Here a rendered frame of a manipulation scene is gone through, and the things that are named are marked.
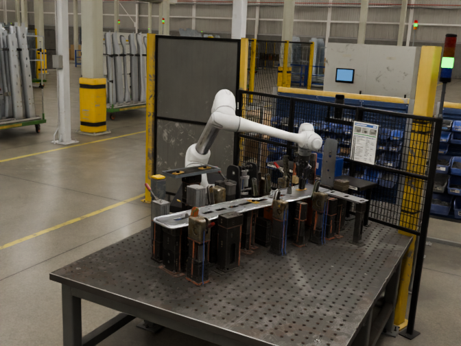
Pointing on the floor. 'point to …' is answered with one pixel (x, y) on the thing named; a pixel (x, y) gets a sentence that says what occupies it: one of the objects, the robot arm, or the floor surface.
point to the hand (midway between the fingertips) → (302, 183)
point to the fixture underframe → (73, 336)
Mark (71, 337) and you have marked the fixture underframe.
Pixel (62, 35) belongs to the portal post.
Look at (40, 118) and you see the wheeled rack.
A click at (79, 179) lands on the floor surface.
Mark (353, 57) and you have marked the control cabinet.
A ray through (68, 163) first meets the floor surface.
